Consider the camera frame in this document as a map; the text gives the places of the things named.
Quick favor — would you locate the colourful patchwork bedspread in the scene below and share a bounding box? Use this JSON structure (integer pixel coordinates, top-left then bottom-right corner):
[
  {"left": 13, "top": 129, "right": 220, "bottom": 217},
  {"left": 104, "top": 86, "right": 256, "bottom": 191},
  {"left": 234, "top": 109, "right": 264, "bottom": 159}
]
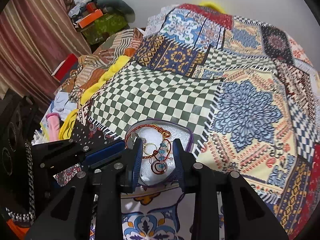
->
[{"left": 59, "top": 4, "right": 319, "bottom": 239}]

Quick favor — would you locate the red striped curtain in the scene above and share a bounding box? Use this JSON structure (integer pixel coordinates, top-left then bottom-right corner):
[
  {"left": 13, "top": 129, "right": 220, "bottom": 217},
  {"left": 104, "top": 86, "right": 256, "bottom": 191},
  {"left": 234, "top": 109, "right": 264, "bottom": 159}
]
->
[{"left": 1, "top": 0, "right": 91, "bottom": 110}]

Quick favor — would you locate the yellow cloth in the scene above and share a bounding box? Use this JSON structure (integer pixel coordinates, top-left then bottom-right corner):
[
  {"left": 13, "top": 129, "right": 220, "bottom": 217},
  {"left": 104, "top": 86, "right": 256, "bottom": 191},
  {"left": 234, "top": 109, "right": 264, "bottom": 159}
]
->
[{"left": 58, "top": 55, "right": 130, "bottom": 140}]

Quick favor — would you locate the yellow chair back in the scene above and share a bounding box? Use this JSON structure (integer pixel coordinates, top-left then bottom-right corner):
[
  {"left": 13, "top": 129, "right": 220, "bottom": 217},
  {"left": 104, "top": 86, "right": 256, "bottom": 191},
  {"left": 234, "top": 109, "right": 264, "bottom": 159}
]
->
[{"left": 199, "top": 1, "right": 226, "bottom": 14}]

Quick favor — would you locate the green patterned box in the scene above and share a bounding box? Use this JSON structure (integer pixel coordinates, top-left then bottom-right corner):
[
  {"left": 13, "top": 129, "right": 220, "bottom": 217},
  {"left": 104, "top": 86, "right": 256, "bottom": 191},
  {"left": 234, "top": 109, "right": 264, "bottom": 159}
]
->
[{"left": 80, "top": 14, "right": 129, "bottom": 45}]

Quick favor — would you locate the orange shoe box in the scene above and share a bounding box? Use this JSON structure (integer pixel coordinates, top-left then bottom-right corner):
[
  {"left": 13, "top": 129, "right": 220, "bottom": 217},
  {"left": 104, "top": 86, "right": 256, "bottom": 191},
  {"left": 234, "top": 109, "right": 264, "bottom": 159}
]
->
[{"left": 76, "top": 9, "right": 103, "bottom": 28}]

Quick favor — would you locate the brown striped blanket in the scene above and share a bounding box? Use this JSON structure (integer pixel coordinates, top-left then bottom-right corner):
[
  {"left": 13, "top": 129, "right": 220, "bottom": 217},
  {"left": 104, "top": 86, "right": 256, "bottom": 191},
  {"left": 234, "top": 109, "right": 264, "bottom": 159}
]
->
[{"left": 61, "top": 28, "right": 144, "bottom": 103}]

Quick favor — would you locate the blue bead pendant necklace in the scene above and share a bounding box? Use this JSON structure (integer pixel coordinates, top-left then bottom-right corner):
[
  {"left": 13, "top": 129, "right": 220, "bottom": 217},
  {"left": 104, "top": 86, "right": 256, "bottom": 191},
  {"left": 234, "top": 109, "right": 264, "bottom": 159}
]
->
[{"left": 149, "top": 141, "right": 173, "bottom": 176}]

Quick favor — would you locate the red white box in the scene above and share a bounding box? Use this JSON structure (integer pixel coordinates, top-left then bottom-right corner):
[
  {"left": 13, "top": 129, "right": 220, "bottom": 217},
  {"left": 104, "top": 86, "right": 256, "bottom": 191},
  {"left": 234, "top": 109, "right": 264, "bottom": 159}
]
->
[{"left": 52, "top": 54, "right": 78, "bottom": 82}]

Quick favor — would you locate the red gold beaded bracelet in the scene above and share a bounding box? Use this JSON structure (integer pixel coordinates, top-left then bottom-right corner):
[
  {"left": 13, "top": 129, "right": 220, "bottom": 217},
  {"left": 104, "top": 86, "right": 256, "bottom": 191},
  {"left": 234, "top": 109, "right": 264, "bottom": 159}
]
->
[{"left": 125, "top": 122, "right": 173, "bottom": 160}]

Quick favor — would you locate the purple heart jewelry box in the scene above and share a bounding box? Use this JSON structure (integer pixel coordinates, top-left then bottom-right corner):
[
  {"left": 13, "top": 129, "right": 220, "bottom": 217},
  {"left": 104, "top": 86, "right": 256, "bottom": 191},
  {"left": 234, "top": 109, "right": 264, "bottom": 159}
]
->
[{"left": 124, "top": 119, "right": 193, "bottom": 187}]

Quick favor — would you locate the grey green pillow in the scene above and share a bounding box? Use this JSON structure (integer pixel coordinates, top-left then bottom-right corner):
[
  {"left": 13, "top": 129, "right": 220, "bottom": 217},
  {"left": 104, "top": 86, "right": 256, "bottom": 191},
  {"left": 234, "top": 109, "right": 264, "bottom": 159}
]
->
[{"left": 97, "top": 0, "right": 136, "bottom": 23}]

